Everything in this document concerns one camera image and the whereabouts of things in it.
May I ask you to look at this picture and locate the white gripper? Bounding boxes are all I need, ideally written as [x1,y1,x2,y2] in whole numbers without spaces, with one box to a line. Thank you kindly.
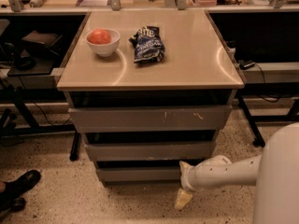
[174,155,232,210]

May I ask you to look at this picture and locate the grey bottom drawer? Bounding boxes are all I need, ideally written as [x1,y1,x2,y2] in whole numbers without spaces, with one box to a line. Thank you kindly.
[96,167,180,182]

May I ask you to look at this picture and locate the grey drawer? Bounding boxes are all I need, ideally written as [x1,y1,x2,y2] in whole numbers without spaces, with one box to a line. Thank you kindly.
[69,105,232,133]
[96,167,180,182]
[85,141,216,161]

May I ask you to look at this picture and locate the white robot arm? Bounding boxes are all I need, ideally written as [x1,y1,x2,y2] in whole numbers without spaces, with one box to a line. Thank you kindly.
[175,123,299,224]

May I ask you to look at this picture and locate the grey middle drawer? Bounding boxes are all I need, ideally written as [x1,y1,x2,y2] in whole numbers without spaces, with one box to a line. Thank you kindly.
[85,141,216,161]

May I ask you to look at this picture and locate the grey top drawer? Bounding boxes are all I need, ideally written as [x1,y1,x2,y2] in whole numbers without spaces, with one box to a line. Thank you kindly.
[69,105,232,133]

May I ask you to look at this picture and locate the grey drawer cabinet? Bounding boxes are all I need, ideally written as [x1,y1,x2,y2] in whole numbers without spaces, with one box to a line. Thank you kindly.
[56,9,246,187]

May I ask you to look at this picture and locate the black power adapter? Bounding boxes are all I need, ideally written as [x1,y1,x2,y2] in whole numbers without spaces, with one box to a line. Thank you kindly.
[239,60,255,70]

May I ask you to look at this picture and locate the blue chip bag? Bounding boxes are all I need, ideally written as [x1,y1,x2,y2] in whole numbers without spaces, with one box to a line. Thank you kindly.
[129,26,165,63]

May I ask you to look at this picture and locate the white ceramic bowl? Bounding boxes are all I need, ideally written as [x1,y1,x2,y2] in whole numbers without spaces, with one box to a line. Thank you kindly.
[85,28,121,57]

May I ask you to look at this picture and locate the black shoe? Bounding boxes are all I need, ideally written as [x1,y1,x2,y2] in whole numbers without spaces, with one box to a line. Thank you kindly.
[0,170,41,204]

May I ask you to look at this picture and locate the red apple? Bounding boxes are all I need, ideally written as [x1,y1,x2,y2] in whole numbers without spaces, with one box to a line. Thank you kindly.
[88,29,111,45]

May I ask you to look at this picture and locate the dark box under desk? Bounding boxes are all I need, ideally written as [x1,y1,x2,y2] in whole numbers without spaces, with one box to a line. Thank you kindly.
[21,31,62,58]

